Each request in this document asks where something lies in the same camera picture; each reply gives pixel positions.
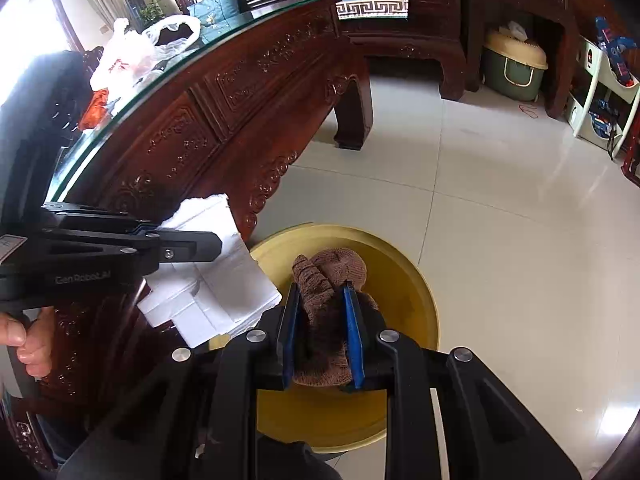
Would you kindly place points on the barred window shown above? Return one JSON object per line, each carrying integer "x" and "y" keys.
{"x": 55, "y": 15}

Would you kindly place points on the black tower speaker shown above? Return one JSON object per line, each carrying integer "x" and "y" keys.
{"x": 133, "y": 2}

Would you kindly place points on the person's left hand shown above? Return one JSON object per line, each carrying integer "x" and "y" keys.
{"x": 32, "y": 350}

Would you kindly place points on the blue floral cushion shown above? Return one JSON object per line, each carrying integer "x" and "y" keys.
{"x": 217, "y": 12}

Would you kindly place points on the carved wooden coffee table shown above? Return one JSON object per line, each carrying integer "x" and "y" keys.
{"x": 210, "y": 125}

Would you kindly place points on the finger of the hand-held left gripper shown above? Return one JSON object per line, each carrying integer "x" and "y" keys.
{"x": 100, "y": 217}
{"x": 195, "y": 247}

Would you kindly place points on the green potted plant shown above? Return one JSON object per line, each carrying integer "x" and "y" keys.
{"x": 152, "y": 12}

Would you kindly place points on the green beige pet carrier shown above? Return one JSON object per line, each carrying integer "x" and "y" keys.
{"x": 515, "y": 70}

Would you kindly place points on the clear pink plastic bag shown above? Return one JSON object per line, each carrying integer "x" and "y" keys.
{"x": 125, "y": 55}

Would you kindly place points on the red rubber band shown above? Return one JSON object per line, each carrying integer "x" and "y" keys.
{"x": 527, "y": 111}

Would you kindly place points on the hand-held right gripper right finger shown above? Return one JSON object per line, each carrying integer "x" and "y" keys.
{"x": 355, "y": 345}

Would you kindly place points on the yellow round bin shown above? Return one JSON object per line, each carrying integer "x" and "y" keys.
{"x": 400, "y": 285}

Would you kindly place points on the white foam block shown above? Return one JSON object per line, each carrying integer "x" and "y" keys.
{"x": 215, "y": 285}

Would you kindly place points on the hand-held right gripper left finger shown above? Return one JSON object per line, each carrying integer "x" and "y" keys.
{"x": 289, "y": 340}

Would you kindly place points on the orange crumpled paper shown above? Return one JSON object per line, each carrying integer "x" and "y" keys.
{"x": 95, "y": 110}

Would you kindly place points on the white toy rack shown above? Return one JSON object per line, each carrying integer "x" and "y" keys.
{"x": 595, "y": 90}

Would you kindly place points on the brown knitted cloth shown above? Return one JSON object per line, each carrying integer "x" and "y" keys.
{"x": 325, "y": 280}

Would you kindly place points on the carved wooden sofa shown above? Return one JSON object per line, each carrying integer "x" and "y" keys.
{"x": 430, "y": 20}

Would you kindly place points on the blue sofa seat pad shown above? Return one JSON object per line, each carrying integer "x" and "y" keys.
{"x": 372, "y": 7}

